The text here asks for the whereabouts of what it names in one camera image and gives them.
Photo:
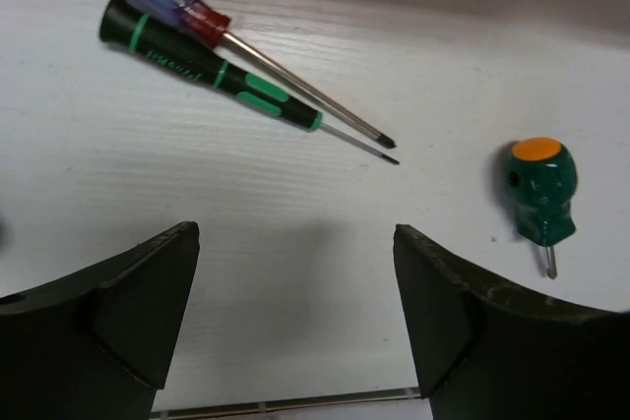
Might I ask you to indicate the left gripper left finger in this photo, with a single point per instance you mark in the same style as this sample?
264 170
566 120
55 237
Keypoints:
98 343

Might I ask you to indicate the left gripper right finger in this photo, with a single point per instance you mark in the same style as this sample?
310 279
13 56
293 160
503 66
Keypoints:
486 347

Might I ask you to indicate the stubby green screwdriver right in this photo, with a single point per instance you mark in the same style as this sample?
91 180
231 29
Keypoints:
541 180

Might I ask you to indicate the black green precision screwdriver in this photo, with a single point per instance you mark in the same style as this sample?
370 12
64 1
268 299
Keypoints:
128 29

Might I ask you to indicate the blue red handled screwdriver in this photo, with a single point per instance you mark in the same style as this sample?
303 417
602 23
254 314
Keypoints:
201 22

